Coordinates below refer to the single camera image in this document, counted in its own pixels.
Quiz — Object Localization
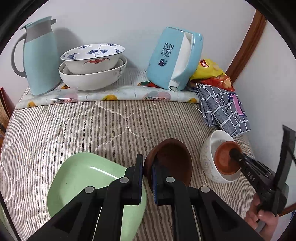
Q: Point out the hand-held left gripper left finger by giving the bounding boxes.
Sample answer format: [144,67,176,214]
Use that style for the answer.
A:
[28,154,145,241]

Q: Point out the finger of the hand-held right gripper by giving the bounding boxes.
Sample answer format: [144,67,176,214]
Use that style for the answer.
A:
[272,125,296,216]
[229,148,255,168]

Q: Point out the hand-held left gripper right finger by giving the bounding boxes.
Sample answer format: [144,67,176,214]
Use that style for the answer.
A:
[151,160,264,241]

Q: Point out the small brown bowl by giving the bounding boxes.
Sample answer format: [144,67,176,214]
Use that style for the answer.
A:
[143,138,193,188]
[214,141,242,175]

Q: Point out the green plate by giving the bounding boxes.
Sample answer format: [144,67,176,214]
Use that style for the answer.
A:
[47,152,147,234]

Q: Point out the person's right hand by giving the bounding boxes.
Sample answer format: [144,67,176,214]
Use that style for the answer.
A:
[245,192,281,241]

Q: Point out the brown wooden trim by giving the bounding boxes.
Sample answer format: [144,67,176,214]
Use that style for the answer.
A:
[281,201,296,217]

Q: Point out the grey checked cloth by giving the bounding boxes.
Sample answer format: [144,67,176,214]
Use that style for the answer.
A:
[195,83,251,136]

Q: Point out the striped quilted cloth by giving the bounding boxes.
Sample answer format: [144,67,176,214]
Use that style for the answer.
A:
[0,100,257,241]

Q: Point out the red snack bag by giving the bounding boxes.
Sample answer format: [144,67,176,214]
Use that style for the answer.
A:
[196,75,235,91]

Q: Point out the yellow chip bag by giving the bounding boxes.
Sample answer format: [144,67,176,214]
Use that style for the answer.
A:
[190,59,226,80]

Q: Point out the rolled fruit print table cover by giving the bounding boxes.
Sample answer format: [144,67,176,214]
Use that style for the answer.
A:
[16,81,199,109]

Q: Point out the large white bowl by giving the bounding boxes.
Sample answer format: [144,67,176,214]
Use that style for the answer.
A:
[58,56,128,91]

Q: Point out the light blue electric kettle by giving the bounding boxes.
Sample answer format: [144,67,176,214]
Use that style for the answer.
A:
[146,26,204,91]

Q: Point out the blue crane print bowl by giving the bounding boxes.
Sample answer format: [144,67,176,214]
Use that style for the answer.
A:
[60,43,125,75]

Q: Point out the patterned box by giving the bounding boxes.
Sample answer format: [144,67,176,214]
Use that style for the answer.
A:
[0,87,16,139]

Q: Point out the light blue thermos jug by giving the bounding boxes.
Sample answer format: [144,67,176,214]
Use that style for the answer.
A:
[11,16,62,96]

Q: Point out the brown wooden door frame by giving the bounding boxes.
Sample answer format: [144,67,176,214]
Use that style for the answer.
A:
[225,10,267,84]

